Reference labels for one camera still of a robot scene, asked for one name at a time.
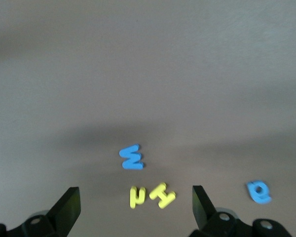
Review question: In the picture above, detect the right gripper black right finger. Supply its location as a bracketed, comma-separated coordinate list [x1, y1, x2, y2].
[188, 185, 293, 237]

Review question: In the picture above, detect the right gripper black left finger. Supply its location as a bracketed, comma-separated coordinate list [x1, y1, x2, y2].
[0, 187, 81, 237]

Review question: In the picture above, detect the yellow uppercase foam letter H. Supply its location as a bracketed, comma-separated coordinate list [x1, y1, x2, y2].
[149, 182, 176, 208]

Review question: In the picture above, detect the blue lowercase foam letter a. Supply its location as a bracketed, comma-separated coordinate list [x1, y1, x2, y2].
[246, 181, 272, 204]

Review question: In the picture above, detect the yellow lowercase foam letter h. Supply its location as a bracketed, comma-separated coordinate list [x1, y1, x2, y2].
[129, 186, 146, 209]

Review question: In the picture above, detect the blue uppercase foam letter M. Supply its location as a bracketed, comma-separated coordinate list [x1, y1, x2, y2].
[118, 144, 145, 170]

